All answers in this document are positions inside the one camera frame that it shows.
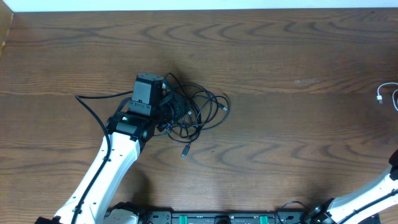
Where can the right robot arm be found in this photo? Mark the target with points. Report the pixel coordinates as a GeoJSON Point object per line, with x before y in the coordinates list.
{"type": "Point", "coordinates": [374, 197]}

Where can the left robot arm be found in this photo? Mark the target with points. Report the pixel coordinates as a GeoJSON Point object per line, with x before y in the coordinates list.
{"type": "Point", "coordinates": [153, 105]}

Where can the wooden side panel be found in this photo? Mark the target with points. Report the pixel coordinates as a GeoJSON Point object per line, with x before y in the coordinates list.
{"type": "Point", "coordinates": [6, 17]}

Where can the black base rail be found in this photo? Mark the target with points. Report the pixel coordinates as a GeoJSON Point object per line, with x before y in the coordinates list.
{"type": "Point", "coordinates": [291, 212]}

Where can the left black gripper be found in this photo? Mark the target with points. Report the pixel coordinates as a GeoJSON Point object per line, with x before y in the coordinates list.
{"type": "Point", "coordinates": [182, 107]}

